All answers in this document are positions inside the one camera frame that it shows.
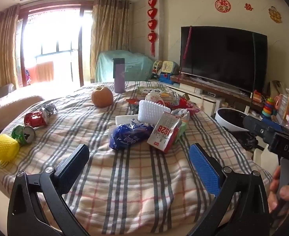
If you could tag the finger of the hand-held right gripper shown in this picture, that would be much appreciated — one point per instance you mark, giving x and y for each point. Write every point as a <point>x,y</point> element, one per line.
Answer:
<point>273,125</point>
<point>254,126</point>

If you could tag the toy telephone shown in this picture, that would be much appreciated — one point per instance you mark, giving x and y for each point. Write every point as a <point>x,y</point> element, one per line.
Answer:
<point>167,66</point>

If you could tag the cartoon wall sticker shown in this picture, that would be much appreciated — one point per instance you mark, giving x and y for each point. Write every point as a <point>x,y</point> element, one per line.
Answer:
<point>275,14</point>

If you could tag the red toy piano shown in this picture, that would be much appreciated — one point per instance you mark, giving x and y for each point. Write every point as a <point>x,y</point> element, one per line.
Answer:
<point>257,95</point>

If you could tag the white paper bag red print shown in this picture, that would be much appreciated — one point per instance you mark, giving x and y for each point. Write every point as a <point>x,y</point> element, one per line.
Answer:
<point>154,98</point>

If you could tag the orange hanging cloth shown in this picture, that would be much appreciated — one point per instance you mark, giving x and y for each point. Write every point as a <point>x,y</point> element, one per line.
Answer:
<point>44,71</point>

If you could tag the pink rod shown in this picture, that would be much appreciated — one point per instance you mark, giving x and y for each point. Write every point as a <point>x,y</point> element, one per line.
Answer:
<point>187,41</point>

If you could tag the white brown television cabinet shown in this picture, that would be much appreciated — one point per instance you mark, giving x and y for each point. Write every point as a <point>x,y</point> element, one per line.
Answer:
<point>193,88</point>

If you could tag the silver foil snack bag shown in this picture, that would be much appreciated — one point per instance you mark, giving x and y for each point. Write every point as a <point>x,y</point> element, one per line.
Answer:
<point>181,114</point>

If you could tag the teal covered furniture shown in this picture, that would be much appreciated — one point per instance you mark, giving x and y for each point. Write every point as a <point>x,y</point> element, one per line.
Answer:
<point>134,66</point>

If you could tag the apple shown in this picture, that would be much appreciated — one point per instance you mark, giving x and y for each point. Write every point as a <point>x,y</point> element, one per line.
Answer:
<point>102,97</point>

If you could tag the crushed green drink can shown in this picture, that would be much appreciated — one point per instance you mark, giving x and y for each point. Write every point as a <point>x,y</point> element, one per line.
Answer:
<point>20,134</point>

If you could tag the toy ferris wheel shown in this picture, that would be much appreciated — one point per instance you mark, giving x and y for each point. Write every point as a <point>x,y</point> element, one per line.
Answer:
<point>156,66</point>

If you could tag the person's right hand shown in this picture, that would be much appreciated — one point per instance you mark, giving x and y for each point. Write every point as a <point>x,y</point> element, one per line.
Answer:
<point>273,191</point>

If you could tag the blue snack bag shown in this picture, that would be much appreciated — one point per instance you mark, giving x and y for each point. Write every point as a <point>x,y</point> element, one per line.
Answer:
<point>127,136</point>

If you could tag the white red paper carton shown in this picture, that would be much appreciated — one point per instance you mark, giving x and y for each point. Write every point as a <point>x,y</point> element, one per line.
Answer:
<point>162,132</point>

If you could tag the black flat television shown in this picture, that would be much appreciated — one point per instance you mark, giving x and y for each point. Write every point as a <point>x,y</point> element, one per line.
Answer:
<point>220,59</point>

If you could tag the beige sofa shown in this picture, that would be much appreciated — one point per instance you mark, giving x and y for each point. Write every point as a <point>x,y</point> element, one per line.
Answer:
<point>11,100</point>

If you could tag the plaid blanket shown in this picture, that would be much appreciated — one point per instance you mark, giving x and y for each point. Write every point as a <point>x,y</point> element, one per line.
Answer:
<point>124,177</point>

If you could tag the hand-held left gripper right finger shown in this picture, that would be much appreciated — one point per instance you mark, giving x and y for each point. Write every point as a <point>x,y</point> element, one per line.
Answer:
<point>204,169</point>

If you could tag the red character wall sticker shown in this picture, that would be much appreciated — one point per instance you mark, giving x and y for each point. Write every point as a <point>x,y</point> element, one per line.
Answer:
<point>248,7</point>

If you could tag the sliding glass balcony door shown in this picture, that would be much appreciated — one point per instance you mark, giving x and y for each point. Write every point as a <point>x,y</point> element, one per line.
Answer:
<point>81,41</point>

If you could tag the purple thermos bottle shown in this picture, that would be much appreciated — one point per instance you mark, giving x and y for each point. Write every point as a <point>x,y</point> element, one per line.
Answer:
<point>119,78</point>

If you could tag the red snack wrapper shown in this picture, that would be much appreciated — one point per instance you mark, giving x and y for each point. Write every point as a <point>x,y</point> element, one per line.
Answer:
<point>183,103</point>

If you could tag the blue toy cash register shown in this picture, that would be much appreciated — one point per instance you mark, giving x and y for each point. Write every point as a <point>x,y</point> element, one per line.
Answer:
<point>164,77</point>

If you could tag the round red wall sticker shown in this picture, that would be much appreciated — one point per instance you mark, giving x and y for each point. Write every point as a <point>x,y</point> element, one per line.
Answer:
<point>222,5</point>

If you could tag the beige curtain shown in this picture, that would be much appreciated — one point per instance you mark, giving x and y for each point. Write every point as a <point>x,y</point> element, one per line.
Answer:
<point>1,49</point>
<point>107,36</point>

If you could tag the red heart hanging decoration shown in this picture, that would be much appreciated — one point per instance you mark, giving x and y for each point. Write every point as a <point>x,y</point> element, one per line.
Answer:
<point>152,12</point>

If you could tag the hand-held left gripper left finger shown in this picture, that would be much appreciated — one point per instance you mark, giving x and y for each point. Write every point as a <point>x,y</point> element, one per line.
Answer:
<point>70,167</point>

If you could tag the white bin with black liner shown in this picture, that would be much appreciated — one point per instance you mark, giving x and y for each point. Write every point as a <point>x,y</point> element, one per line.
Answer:
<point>229,118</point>

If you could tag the green children's book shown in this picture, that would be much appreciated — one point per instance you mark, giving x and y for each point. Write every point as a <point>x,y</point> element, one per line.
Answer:
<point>144,91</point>

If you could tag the white plastic brush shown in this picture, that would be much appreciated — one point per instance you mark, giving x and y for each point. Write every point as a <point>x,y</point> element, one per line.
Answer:
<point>150,110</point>

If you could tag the crushed red drink can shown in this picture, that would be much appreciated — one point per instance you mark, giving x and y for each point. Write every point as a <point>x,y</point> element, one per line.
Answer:
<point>34,119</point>

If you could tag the yellow foam fruit net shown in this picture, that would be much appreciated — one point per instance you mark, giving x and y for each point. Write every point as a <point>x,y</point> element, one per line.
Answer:
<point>5,148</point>

